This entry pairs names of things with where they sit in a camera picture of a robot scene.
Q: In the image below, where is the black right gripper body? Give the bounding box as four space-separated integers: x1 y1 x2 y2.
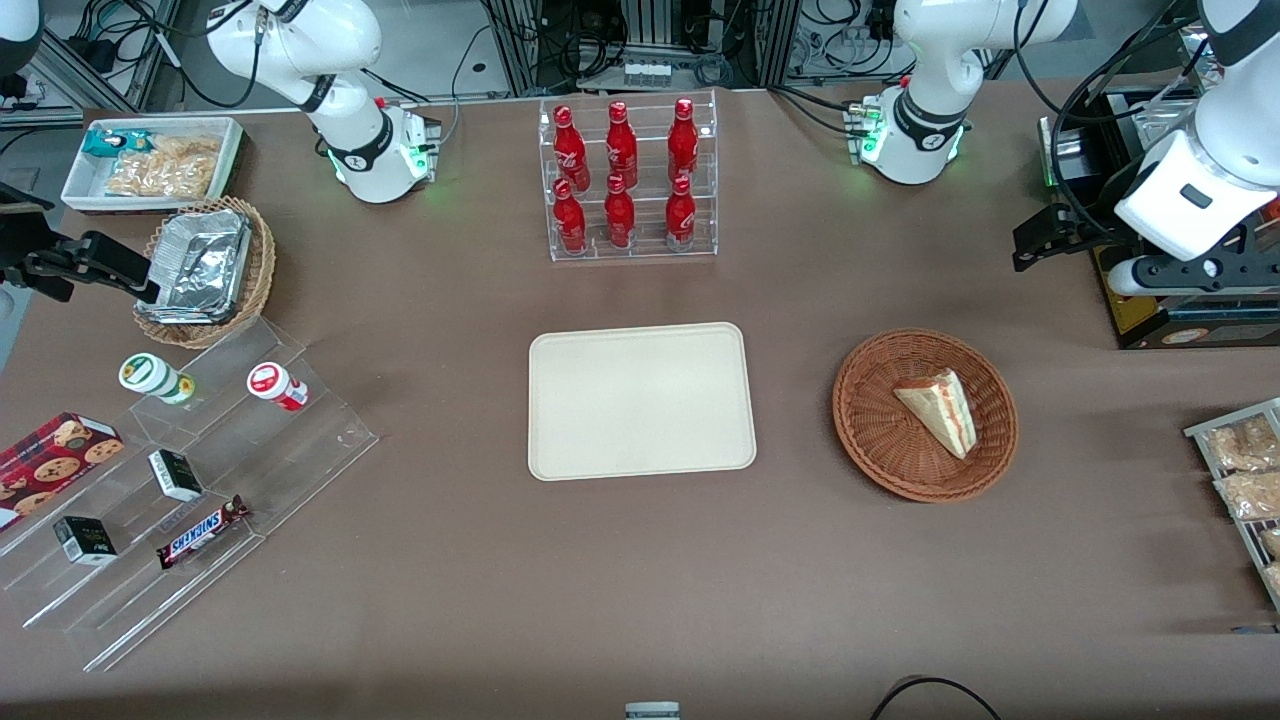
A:
0 181 79 303

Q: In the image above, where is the triangle sandwich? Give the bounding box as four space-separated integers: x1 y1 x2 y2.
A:
892 368 978 461

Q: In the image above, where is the silver foil tray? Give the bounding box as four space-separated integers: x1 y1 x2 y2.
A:
146 208 253 325

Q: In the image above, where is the light oval wicker basket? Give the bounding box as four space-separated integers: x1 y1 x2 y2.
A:
132 196 277 350

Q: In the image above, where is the brown round wicker basket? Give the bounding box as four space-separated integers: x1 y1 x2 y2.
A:
832 328 1020 504

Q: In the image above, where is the beige plastic tray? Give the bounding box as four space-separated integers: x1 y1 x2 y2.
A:
527 321 759 483

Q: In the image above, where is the white rectangular snack bin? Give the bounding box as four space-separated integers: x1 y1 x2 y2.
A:
60 116 247 217

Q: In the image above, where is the clear bag of chips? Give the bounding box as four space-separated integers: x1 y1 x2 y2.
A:
104 135 223 201

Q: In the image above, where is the teal snack packet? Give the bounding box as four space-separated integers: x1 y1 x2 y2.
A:
82 128 153 159

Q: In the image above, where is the green capped white bottle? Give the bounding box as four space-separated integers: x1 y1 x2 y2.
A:
118 352 197 407

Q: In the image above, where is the red cookie box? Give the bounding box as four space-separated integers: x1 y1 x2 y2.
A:
0 411 127 533

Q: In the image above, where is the red capped white bottle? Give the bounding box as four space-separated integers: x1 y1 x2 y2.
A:
246 361 310 413

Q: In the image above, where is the small black carton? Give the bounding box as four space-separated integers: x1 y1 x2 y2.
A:
147 448 205 504
52 515 119 568

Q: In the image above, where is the clear acrylic stepped display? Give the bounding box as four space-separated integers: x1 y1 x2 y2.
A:
0 317 380 674

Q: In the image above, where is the Snickers chocolate bar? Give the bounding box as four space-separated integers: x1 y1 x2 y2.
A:
156 494 250 571

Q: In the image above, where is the red cola bottle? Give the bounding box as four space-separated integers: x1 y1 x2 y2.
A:
552 178 590 255
553 104 592 194
605 100 640 190
664 175 699 254
603 174 638 251
667 97 701 187

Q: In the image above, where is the clear acrylic bottle rack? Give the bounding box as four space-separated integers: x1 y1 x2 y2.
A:
537 88 720 264

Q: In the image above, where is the grey wire rack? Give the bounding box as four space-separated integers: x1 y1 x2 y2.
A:
1183 397 1280 613

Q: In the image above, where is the black cable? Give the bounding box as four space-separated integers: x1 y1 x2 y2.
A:
868 676 1004 720

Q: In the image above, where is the silver aluminium frame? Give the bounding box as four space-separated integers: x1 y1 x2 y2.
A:
478 0 806 93

